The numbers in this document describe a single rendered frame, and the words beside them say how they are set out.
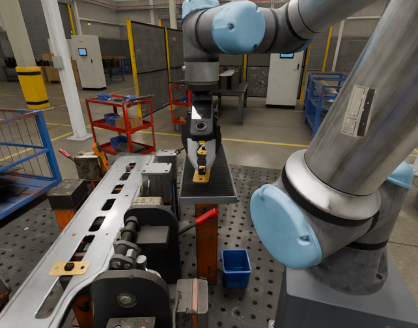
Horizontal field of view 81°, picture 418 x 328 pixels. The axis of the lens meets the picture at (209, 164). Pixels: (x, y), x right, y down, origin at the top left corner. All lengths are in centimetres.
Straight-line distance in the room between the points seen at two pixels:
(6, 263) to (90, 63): 1021
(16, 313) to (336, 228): 61
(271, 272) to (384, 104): 90
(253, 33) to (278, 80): 671
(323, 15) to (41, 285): 76
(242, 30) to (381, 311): 49
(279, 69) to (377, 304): 679
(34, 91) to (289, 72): 666
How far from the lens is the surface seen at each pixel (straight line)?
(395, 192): 44
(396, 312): 54
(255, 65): 797
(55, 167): 308
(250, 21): 44
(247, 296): 97
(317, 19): 48
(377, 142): 26
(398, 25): 25
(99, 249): 74
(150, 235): 50
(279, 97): 721
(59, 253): 78
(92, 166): 120
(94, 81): 1120
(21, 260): 131
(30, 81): 795
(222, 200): 58
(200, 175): 60
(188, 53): 54
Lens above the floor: 148
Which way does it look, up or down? 25 degrees down
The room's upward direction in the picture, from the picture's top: straight up
